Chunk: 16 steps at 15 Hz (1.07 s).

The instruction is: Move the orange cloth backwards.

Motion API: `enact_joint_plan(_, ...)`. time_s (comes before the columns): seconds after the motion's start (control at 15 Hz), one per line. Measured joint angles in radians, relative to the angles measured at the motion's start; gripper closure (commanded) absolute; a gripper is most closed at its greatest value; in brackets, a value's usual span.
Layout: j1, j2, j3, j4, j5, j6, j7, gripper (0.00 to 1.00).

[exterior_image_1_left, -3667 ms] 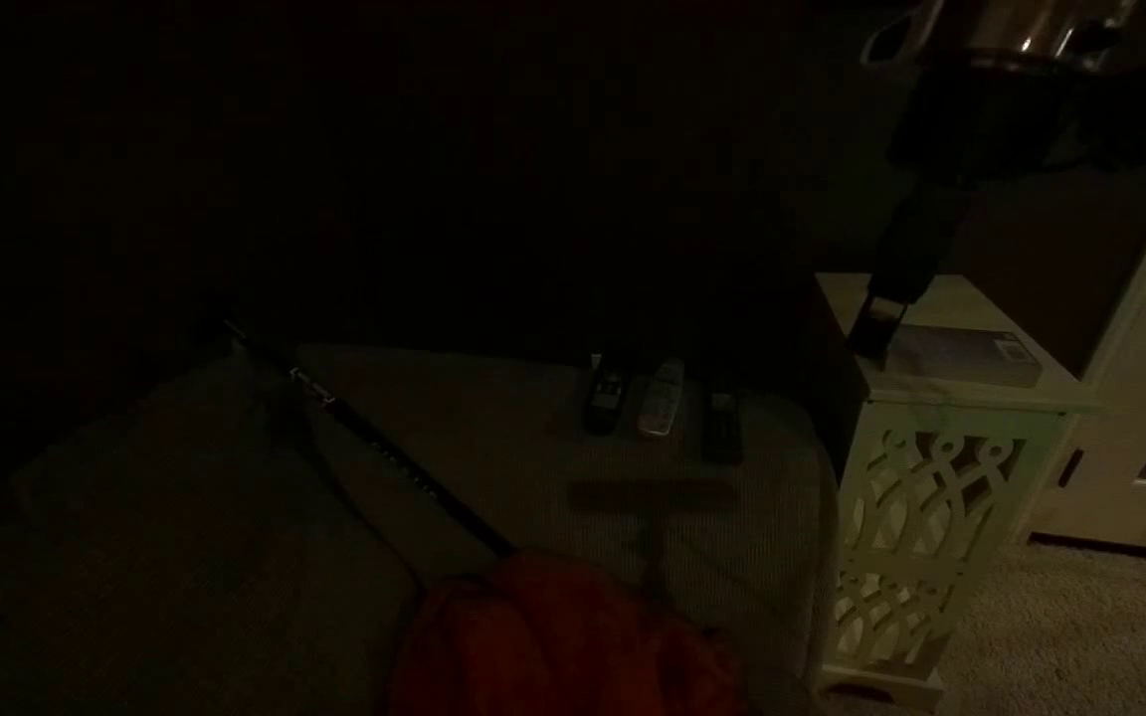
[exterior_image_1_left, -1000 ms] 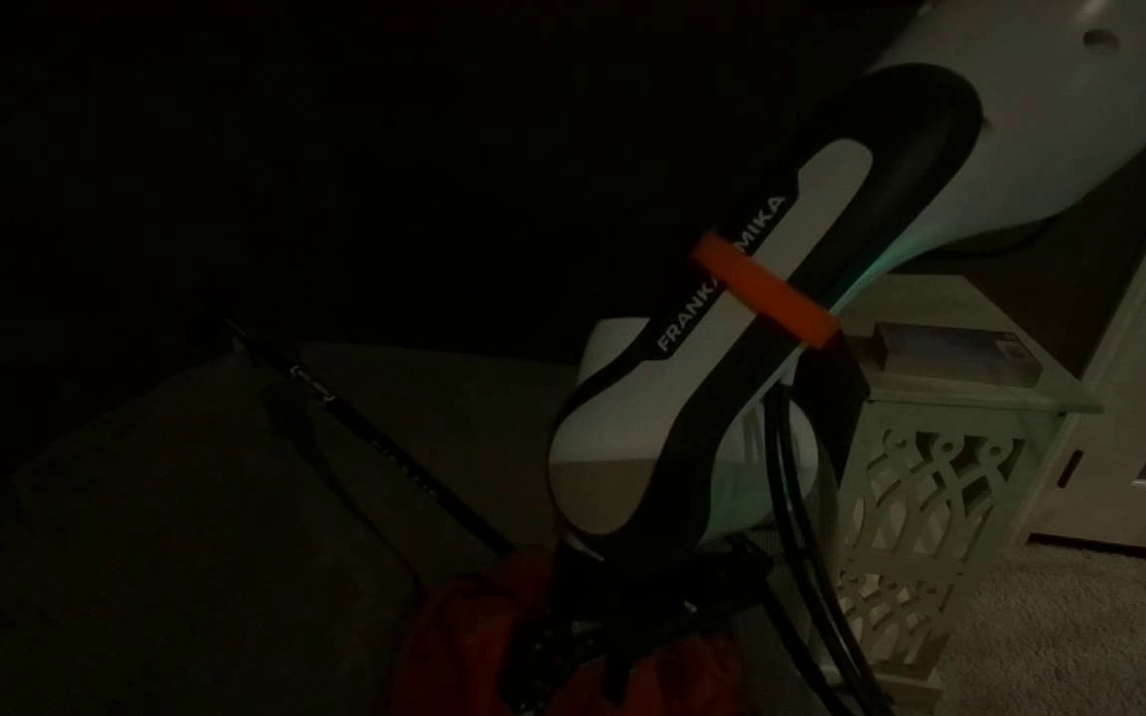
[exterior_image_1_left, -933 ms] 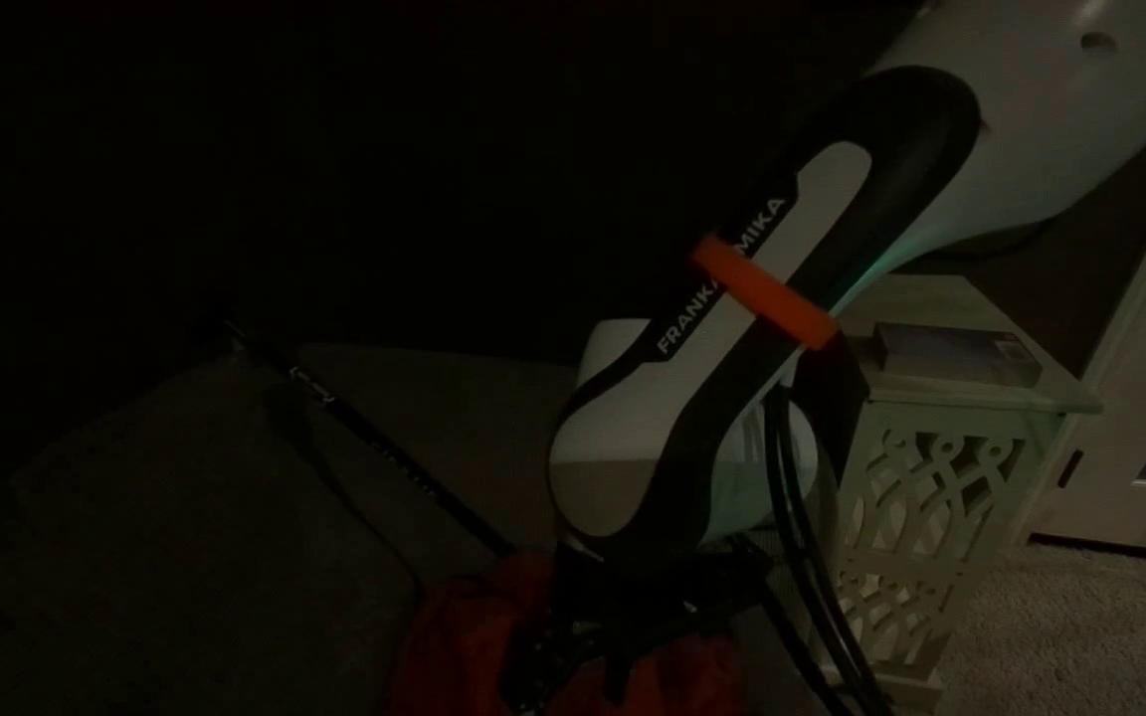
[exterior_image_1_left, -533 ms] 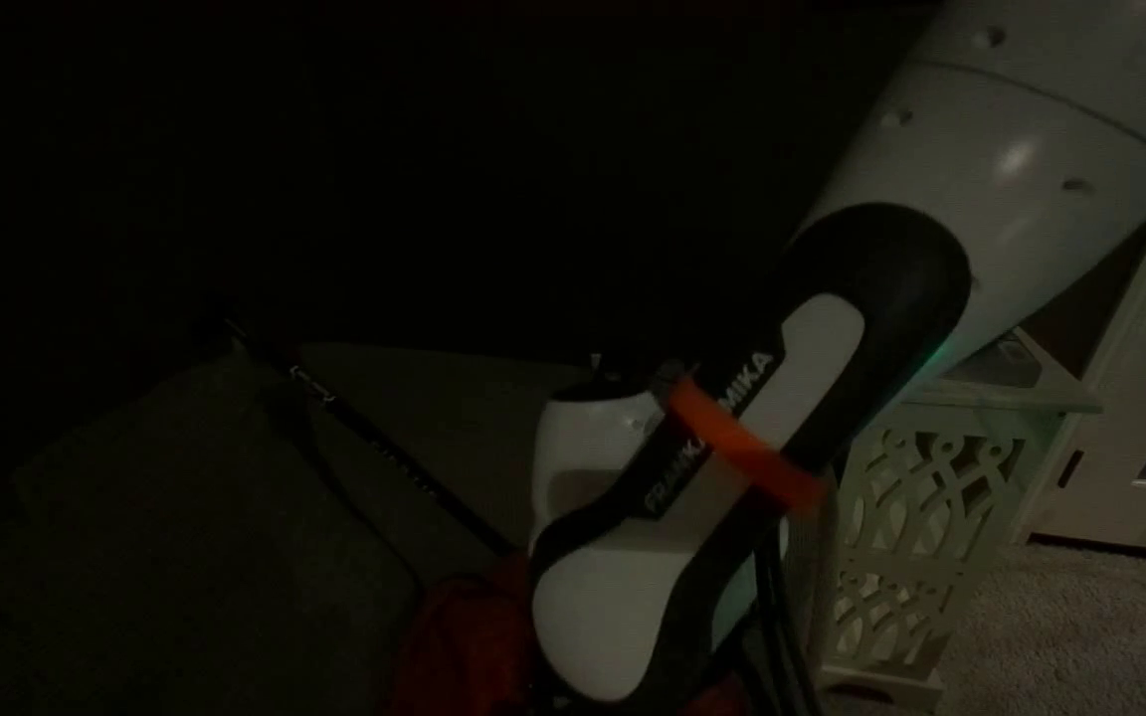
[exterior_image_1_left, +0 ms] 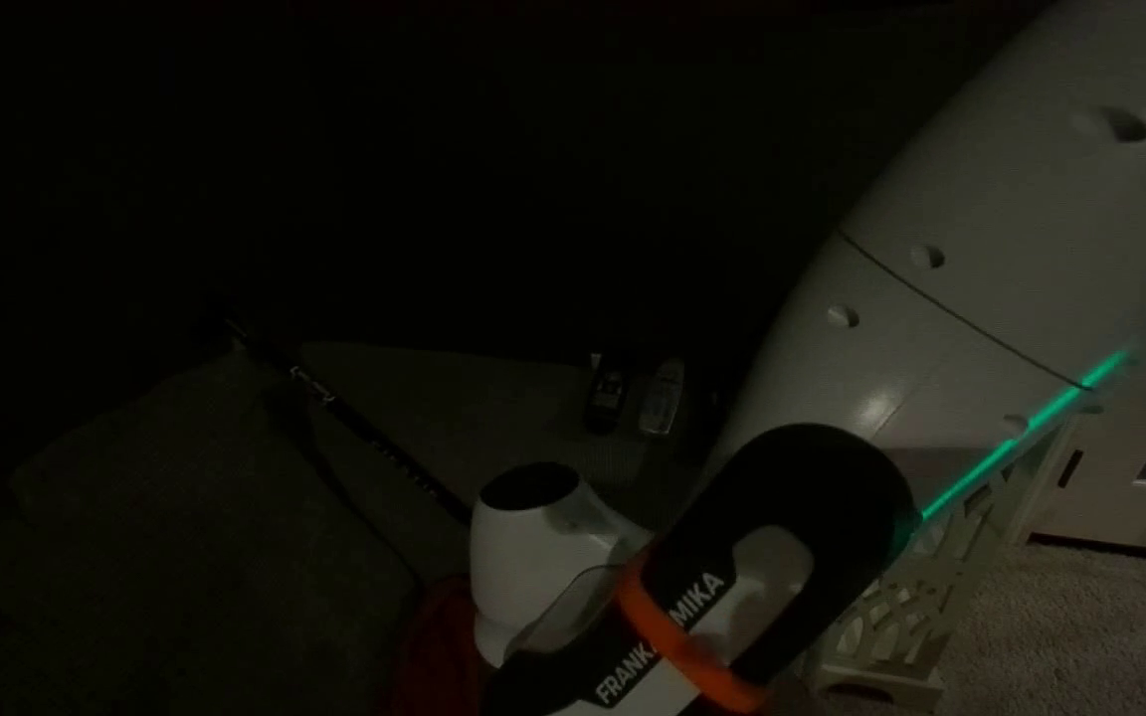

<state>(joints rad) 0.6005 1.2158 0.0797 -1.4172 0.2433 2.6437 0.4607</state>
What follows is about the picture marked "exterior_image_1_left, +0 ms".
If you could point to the white lattice side table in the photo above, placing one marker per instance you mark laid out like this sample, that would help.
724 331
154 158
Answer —
941 582

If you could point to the white cabinet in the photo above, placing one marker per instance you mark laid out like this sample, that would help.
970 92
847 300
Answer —
1130 477

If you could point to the long black stick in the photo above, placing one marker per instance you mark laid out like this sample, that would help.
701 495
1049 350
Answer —
364 430

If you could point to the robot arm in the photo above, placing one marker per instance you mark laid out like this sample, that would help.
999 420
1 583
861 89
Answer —
981 229

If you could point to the grey remote control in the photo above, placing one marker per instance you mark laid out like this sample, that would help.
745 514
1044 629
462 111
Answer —
663 400

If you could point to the black remote control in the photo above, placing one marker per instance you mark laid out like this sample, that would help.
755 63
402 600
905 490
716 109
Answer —
608 395

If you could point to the orange cloth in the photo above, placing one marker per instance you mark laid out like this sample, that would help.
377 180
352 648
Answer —
437 646

